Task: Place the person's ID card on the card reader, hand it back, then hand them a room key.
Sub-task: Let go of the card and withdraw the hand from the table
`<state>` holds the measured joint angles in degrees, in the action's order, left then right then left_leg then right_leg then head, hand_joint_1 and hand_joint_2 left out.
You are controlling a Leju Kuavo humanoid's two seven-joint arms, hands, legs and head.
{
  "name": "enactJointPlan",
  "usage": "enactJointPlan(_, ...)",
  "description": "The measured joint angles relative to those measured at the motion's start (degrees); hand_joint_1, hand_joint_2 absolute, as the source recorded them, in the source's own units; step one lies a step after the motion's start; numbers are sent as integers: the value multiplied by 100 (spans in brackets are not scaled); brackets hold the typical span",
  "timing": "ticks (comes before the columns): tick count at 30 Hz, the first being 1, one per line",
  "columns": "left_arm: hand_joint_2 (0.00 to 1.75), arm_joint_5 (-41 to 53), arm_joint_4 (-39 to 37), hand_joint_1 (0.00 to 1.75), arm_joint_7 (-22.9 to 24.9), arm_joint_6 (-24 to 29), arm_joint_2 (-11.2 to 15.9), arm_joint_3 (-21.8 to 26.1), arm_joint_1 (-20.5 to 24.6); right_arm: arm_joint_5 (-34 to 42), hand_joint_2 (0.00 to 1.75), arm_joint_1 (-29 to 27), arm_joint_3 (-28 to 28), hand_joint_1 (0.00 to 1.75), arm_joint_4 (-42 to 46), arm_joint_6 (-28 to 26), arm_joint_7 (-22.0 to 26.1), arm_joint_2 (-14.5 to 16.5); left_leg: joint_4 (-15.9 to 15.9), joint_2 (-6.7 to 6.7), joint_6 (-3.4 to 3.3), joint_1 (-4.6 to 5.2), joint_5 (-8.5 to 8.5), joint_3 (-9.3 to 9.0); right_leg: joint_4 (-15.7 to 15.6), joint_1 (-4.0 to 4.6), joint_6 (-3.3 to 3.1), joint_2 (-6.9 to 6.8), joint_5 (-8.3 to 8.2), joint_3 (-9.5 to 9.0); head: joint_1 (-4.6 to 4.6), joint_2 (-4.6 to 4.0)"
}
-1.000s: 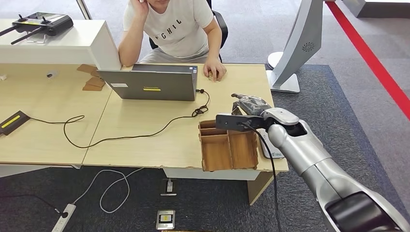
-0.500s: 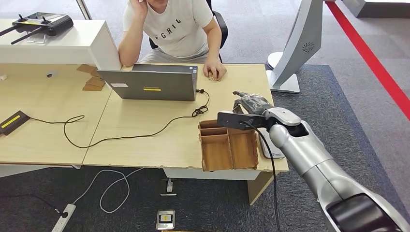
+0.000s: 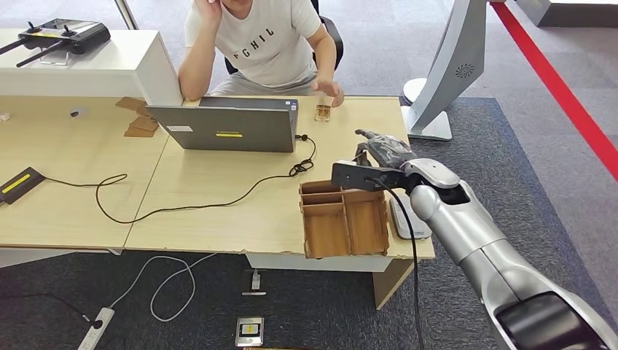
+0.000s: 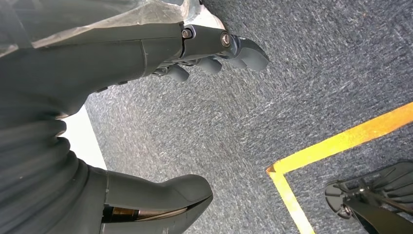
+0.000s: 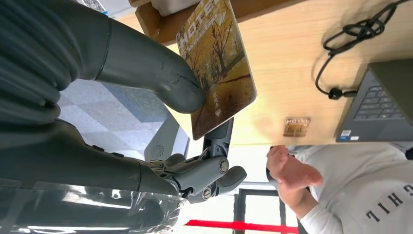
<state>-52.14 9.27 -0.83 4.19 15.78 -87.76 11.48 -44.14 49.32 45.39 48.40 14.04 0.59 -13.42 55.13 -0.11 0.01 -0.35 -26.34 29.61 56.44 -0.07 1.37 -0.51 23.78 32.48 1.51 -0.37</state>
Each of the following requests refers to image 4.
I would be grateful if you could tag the white flat panel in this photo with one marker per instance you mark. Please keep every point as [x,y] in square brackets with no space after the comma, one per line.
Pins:
[84,142]

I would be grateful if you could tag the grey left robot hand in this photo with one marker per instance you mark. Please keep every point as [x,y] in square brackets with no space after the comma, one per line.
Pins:
[80,64]

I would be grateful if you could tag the clear plastic hand wrap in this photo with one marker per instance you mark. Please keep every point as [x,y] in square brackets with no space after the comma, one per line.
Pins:
[129,13]

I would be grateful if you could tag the yellow floor tape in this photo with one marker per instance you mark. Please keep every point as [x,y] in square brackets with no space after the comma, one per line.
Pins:
[338,142]

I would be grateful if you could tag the black wheeled stand base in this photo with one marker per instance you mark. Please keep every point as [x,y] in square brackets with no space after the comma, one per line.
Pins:
[371,200]

